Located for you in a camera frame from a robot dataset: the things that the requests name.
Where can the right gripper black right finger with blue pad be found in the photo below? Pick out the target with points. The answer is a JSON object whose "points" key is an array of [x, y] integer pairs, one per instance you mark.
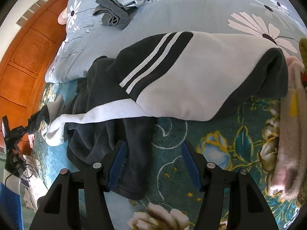
{"points": [[248, 208]]}

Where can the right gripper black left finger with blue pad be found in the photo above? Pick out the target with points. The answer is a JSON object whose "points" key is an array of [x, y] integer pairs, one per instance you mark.
{"points": [[76, 200]]}

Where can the black and white fleece jacket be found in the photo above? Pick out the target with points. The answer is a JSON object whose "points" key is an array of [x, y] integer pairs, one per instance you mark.
{"points": [[193, 76]]}

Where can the grey and blue crumpled clothes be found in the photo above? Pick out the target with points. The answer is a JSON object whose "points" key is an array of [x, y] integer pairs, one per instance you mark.
{"points": [[117, 12]]}

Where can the person's left hand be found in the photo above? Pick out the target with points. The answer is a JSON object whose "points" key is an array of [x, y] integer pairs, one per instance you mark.
{"points": [[16, 153]]}

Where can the pink and olive folded blanket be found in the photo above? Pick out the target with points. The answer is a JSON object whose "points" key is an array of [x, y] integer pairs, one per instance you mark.
{"points": [[290, 169]]}

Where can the pink pillow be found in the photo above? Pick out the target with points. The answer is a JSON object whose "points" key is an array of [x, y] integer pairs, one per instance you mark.
{"points": [[63, 17]]}

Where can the light blue floral duvet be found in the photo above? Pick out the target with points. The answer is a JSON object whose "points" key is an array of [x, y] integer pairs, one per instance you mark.
{"points": [[87, 38]]}

